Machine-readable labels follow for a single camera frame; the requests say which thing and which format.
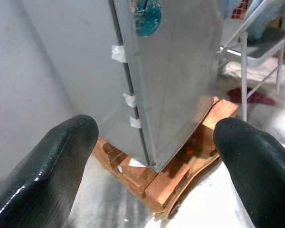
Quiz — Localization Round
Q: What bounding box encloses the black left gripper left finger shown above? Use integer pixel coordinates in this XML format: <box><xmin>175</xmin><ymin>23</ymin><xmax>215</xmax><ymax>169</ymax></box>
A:
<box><xmin>0</xmin><ymin>114</ymin><xmax>99</xmax><ymax>228</ymax></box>

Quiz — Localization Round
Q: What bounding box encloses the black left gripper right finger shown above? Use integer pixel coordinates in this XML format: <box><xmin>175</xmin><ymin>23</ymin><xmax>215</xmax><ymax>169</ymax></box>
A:
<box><xmin>213</xmin><ymin>118</ymin><xmax>285</xmax><ymax>228</ymax></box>

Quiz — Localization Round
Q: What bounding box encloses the grey fridge body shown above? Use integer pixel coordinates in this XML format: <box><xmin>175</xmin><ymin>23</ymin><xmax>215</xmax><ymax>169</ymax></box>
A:
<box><xmin>21</xmin><ymin>0</ymin><xmax>149</xmax><ymax>167</ymax></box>

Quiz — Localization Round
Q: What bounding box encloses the dark red cloth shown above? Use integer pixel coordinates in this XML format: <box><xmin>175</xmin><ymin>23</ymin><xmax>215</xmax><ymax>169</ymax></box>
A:
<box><xmin>228</xmin><ymin>87</ymin><xmax>276</xmax><ymax>106</ymax></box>

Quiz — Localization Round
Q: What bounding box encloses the wooden pallet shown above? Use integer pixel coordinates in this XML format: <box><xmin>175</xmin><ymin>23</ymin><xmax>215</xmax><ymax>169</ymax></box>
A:
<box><xmin>92</xmin><ymin>96</ymin><xmax>239</xmax><ymax>219</ymax></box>

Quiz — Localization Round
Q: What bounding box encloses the white tape piece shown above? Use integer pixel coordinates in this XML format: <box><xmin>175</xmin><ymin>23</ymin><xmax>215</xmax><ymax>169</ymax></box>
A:
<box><xmin>129</xmin><ymin>116</ymin><xmax>142</xmax><ymax>129</ymax></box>
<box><xmin>112</xmin><ymin>45</ymin><xmax>128</xmax><ymax>64</ymax></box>
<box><xmin>122</xmin><ymin>93</ymin><xmax>136</xmax><ymax>107</ymax></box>

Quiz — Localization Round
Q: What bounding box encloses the grey metal folding chair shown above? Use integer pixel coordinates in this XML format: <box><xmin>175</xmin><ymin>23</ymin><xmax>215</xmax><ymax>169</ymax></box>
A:
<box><xmin>217</xmin><ymin>0</ymin><xmax>285</xmax><ymax>122</ymax></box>

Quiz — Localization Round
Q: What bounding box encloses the teal cloth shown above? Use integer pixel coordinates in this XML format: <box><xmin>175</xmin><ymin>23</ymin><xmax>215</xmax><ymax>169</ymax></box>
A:
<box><xmin>246</xmin><ymin>0</ymin><xmax>283</xmax><ymax>40</ymax></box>

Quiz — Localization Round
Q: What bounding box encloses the round teal sticker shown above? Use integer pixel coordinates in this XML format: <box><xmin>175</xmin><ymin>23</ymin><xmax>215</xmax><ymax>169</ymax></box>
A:
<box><xmin>134</xmin><ymin>0</ymin><xmax>162</xmax><ymax>38</ymax></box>

